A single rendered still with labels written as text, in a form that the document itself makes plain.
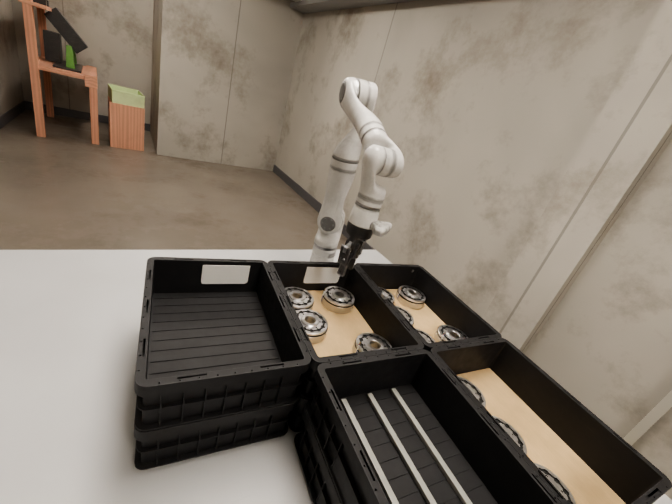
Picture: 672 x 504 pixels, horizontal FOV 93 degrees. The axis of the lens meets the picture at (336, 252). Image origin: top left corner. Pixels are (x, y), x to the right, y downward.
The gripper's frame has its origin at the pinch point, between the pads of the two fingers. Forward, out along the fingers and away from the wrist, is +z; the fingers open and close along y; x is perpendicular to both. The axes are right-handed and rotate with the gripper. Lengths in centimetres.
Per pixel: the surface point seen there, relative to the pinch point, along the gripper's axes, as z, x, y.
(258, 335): 15.1, -8.2, 25.3
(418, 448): 14.4, 34.9, 28.3
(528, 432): 14, 57, 7
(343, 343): 14.6, 9.7, 12.0
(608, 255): -9, 100, -138
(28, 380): 28, -41, 57
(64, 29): -23, -518, -197
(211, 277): 10.2, -28.8, 21.6
